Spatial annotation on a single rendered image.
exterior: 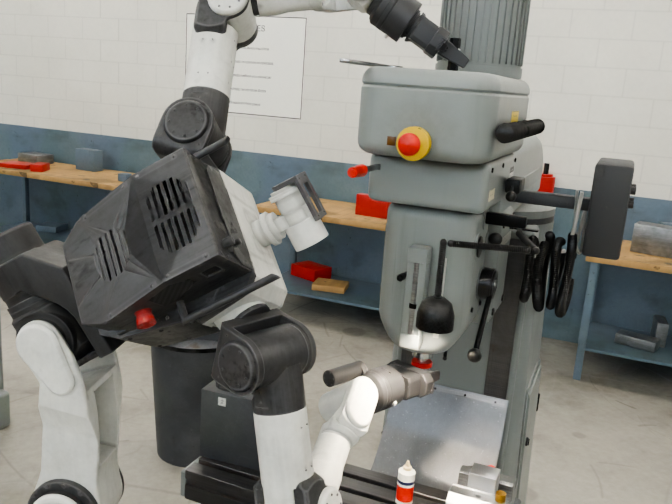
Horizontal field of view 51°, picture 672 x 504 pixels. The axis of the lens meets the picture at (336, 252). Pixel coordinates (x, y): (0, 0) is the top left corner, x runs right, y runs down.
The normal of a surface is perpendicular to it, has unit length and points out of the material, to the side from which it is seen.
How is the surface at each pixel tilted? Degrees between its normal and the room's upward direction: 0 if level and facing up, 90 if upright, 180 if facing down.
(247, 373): 88
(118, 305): 74
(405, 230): 90
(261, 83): 90
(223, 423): 90
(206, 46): 62
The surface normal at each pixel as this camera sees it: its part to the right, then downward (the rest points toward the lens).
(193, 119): -0.11, -0.26
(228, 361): -0.62, 0.11
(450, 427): -0.31, -0.28
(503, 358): -0.38, 0.18
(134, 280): -0.54, -0.12
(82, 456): -0.11, 0.22
